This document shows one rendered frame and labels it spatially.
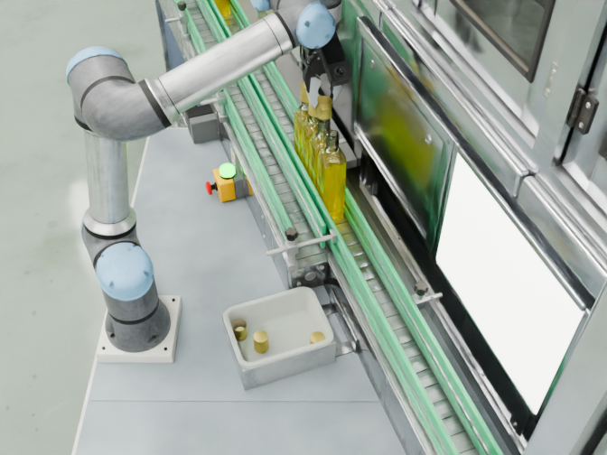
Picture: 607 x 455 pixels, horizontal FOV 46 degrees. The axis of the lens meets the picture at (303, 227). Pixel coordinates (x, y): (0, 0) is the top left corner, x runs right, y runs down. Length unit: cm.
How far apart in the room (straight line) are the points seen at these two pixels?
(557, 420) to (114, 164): 113
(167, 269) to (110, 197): 39
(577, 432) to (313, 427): 109
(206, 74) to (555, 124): 60
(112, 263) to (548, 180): 91
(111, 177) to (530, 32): 87
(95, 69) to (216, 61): 23
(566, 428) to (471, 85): 86
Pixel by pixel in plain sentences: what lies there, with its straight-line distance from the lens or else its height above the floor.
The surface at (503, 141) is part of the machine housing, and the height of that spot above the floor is 139.
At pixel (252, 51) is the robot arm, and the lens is 134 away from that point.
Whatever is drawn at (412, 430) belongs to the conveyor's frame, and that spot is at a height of 87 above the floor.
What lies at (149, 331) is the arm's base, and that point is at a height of 83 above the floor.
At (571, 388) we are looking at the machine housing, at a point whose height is 173.
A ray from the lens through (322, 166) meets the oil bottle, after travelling 170.
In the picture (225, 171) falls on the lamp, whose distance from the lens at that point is 201.
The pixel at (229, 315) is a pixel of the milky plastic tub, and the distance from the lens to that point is 170.
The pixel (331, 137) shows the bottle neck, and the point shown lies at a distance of 165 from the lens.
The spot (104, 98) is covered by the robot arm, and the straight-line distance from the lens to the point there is 135.
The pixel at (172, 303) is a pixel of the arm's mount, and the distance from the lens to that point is 180.
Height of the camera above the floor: 219
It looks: 47 degrees down
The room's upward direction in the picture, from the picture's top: straight up
